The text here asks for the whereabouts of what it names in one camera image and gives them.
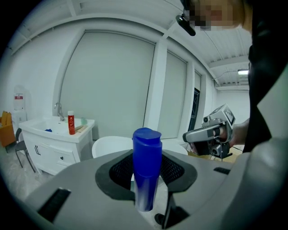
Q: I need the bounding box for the person's head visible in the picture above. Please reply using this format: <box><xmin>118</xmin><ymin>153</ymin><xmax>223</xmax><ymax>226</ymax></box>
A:
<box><xmin>188</xmin><ymin>0</ymin><xmax>253</xmax><ymax>31</ymax></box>

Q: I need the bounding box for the white vanity cabinet with sink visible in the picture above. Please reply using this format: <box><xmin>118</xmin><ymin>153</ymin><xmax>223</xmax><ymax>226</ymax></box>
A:
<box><xmin>18</xmin><ymin>116</ymin><xmax>95</xmax><ymax>176</ymax></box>

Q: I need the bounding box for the person's right forearm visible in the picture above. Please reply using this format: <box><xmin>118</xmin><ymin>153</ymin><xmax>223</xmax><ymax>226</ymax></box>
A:
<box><xmin>229</xmin><ymin>117</ymin><xmax>251</xmax><ymax>148</ymax></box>

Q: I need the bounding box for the blue shampoo bottle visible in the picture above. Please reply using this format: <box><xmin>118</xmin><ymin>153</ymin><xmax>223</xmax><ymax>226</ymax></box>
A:
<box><xmin>132</xmin><ymin>127</ymin><xmax>163</xmax><ymax>212</ymax></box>

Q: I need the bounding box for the medium grey window blind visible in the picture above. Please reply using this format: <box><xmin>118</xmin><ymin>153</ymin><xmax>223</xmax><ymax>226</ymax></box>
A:
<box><xmin>157</xmin><ymin>51</ymin><xmax>188</xmax><ymax>140</ymax></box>

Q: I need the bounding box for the black chair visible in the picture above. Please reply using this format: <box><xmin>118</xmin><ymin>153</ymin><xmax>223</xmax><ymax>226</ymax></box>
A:
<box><xmin>14</xmin><ymin>128</ymin><xmax>37</xmax><ymax>174</ymax></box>

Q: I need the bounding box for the white and green bathtub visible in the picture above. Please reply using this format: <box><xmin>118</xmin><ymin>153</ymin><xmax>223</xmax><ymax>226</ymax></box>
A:
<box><xmin>91</xmin><ymin>135</ymin><xmax>189</xmax><ymax>159</ymax></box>

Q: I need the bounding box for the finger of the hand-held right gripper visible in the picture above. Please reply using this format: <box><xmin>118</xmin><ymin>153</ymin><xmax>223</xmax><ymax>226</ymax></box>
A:
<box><xmin>182</xmin><ymin>127</ymin><xmax>214</xmax><ymax>144</ymax></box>

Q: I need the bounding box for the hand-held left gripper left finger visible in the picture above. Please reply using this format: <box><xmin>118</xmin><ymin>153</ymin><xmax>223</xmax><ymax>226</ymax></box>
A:
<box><xmin>22</xmin><ymin>148</ymin><xmax>163</xmax><ymax>230</ymax></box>

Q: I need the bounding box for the white water dispenser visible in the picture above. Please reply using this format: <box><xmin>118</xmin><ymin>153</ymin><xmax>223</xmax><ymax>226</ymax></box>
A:
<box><xmin>12</xmin><ymin>84</ymin><xmax>28</xmax><ymax>131</ymax></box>

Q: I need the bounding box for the narrow grey window blind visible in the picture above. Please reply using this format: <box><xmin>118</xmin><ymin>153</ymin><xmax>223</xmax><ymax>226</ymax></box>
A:
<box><xmin>194</xmin><ymin>71</ymin><xmax>202</xmax><ymax>90</ymax></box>

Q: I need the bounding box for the red bottle with white cap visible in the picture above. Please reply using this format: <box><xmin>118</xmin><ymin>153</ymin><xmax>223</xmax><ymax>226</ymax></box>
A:
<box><xmin>67</xmin><ymin>110</ymin><xmax>76</xmax><ymax>136</ymax></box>

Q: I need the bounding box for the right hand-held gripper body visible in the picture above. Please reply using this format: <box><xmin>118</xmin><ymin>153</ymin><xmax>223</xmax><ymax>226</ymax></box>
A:
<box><xmin>191</xmin><ymin>103</ymin><xmax>236</xmax><ymax>159</ymax></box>

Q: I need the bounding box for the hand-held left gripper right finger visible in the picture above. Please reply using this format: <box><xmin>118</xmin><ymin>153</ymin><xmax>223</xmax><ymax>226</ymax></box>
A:
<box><xmin>159</xmin><ymin>137</ymin><xmax>288</xmax><ymax>230</ymax></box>

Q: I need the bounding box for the black head-worn camera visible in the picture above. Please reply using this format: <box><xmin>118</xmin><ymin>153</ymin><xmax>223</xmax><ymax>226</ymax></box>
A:
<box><xmin>175</xmin><ymin>13</ymin><xmax>197</xmax><ymax>37</ymax></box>

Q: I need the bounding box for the person's right hand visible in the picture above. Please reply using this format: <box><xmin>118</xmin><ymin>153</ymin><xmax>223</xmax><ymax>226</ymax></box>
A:
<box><xmin>213</xmin><ymin>124</ymin><xmax>228</xmax><ymax>142</ymax></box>

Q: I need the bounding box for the person's black clothing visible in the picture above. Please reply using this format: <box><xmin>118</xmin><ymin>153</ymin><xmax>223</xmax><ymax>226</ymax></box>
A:
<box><xmin>242</xmin><ymin>0</ymin><xmax>288</xmax><ymax>154</ymax></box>

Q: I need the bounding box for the large grey window blind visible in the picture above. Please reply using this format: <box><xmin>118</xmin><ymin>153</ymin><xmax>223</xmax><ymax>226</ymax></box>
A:
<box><xmin>59</xmin><ymin>31</ymin><xmax>156</xmax><ymax>140</ymax></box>

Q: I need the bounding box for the chrome faucet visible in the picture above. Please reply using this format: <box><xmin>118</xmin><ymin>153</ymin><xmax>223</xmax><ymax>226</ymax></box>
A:
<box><xmin>54</xmin><ymin>102</ymin><xmax>66</xmax><ymax>122</ymax></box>

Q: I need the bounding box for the orange sofa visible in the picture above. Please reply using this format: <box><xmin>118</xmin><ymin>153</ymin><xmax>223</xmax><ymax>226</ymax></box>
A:
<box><xmin>0</xmin><ymin>111</ymin><xmax>17</xmax><ymax>148</ymax></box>

